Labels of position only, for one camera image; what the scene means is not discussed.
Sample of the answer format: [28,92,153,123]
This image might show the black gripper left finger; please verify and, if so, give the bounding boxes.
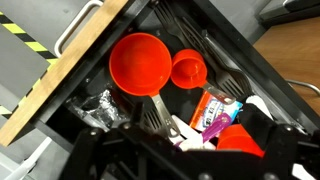
[61,101,168,180]

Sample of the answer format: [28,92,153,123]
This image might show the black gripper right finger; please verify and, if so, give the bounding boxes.
[238,103,320,180]

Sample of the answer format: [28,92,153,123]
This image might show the large orange measuring cup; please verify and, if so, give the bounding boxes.
[108,32,183,139]

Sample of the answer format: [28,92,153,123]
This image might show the black plastic fork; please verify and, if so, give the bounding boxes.
[174,15,254,98]
[142,99,166,134]
[153,0,239,99]

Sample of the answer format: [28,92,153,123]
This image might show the red plastic cup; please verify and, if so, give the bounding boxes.
[216,123,266,158]

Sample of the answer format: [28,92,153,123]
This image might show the purple plastic utensil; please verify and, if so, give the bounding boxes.
[173,112,234,151]

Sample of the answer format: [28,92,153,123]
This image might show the clear plastic bag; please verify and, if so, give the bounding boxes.
[64,89,131,131]

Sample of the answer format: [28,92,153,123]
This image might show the orange white snack packet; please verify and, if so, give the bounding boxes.
[189,90,244,133]

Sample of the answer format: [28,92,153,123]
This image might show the white plastic utensil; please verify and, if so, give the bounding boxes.
[170,114,218,152]

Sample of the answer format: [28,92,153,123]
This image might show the small red measuring cup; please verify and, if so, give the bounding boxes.
[170,48,237,106]

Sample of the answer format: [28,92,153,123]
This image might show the yellow black hazard tape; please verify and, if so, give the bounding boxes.
[0,11,59,116]

